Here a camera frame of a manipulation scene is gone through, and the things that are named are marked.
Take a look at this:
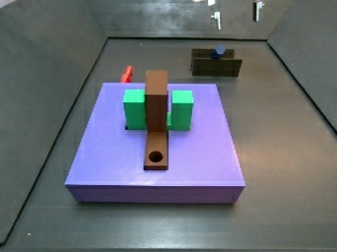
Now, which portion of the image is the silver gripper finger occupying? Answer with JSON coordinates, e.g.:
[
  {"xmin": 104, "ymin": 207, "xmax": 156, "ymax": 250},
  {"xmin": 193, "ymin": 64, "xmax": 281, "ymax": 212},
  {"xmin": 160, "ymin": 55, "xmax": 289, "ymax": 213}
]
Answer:
[
  {"xmin": 210, "ymin": 11, "xmax": 221, "ymax": 31},
  {"xmin": 253, "ymin": 0, "xmax": 265, "ymax": 22}
]

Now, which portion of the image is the blue peg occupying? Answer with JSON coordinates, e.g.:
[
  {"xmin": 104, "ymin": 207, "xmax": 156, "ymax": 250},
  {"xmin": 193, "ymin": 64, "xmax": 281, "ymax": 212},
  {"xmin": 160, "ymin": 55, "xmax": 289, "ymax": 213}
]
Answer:
[{"xmin": 210, "ymin": 45, "xmax": 226, "ymax": 59}]

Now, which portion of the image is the red peg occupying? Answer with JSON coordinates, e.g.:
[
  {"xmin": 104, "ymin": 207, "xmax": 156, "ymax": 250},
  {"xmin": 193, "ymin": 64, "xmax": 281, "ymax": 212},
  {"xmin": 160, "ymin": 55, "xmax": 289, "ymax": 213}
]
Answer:
[{"xmin": 120, "ymin": 66, "xmax": 132, "ymax": 83}]

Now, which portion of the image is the green U-shaped block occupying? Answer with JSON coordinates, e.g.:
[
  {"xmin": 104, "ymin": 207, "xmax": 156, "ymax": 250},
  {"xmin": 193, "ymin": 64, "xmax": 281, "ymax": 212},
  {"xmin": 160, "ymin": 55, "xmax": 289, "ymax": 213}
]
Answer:
[{"xmin": 123, "ymin": 90, "xmax": 194, "ymax": 131}]

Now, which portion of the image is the brown L-shaped hole piece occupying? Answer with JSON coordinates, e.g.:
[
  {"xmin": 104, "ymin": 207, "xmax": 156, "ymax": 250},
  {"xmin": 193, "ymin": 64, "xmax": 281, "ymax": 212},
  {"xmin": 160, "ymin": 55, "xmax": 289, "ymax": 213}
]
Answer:
[{"xmin": 143, "ymin": 70, "xmax": 168, "ymax": 170}]

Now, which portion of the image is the purple base block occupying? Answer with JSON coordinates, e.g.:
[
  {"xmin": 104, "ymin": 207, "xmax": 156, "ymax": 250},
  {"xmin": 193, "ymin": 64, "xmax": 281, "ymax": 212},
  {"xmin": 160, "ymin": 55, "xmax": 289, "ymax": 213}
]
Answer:
[{"xmin": 64, "ymin": 83, "xmax": 245, "ymax": 203}]

